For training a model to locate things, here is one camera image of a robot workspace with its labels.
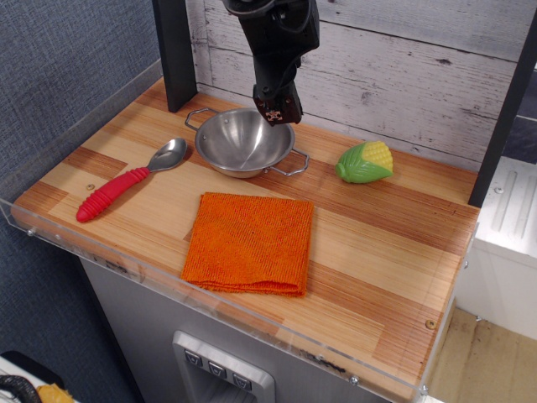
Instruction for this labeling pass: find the left black vertical post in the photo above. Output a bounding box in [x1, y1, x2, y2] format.
[152, 0, 197, 113]

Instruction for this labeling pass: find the toy corn cob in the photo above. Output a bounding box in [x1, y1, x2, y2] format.
[335, 141, 394, 184]

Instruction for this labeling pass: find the clear acrylic table guard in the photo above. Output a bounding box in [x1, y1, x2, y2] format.
[0, 58, 479, 400]

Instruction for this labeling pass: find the white appliance at right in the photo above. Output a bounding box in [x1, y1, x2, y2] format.
[455, 157, 536, 339]

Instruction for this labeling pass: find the black vertical post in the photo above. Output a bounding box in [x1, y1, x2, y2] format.
[152, 0, 197, 113]
[468, 13, 536, 207]

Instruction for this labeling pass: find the steel bowl with handles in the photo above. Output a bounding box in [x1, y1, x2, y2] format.
[185, 107, 310, 179]

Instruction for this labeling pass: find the orange cloth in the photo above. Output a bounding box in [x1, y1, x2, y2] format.
[181, 192, 314, 297]

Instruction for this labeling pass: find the red handled metal spoon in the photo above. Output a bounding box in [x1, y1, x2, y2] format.
[76, 138, 188, 222]

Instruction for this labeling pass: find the right black vertical post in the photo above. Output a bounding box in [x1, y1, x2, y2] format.
[468, 13, 536, 207]

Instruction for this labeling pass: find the grey cabinet with dispenser panel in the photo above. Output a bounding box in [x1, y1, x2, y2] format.
[82, 260, 383, 402]

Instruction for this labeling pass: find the yellow object bottom left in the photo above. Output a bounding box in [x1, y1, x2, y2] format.
[37, 384, 76, 403]

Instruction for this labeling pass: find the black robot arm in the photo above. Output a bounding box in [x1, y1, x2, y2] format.
[223, 1, 320, 126]

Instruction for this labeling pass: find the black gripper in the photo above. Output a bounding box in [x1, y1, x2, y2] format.
[250, 39, 303, 124]

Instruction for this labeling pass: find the black braided cable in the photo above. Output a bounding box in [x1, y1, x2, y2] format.
[0, 374, 42, 403]

